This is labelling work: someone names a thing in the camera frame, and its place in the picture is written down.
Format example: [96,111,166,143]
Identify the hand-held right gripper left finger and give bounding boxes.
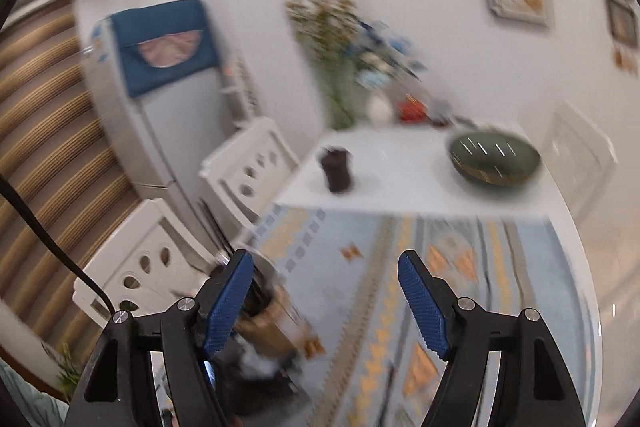
[65,249,256,427]

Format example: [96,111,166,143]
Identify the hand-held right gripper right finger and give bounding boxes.
[397,250,586,427]

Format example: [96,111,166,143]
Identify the bamboo utensil holder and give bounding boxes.
[232,277,311,358]

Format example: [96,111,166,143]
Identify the black chopstick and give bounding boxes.
[198,199,241,268]
[205,202,246,268]

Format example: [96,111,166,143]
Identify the person's left forearm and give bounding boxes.
[0,362,71,427]

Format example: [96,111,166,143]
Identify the blue patterned woven mat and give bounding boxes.
[150,204,601,427]

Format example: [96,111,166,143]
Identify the white carved chair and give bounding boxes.
[542,99,621,218]
[72,198,221,323]
[200,117,301,228]

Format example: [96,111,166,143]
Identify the green ceramic bowl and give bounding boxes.
[447,132,542,192]

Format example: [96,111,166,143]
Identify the dark lidded mug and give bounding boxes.
[319,146,353,194]

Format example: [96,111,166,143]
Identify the green potted plant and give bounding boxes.
[55,342,83,400]

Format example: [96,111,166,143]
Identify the grey refrigerator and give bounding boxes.
[80,0,241,228]

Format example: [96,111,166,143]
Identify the red lidded teacup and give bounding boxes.
[397,96,426,122]

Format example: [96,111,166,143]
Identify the white vase with blue flowers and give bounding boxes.
[350,19,426,125]

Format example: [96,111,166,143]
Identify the white storage rack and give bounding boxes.
[220,54,263,128]

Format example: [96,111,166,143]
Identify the glass vase with green stems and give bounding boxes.
[285,0,371,131]

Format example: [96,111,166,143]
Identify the striped brown curtain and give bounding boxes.
[0,0,151,358]

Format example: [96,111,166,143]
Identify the blue refrigerator cover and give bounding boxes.
[109,0,217,98]

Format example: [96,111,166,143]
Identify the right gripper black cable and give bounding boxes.
[0,174,118,314]

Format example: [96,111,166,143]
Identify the small orange wall ornaments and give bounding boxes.
[612,46,640,76]

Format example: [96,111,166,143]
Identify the small dark picture frame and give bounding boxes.
[605,0,640,42]

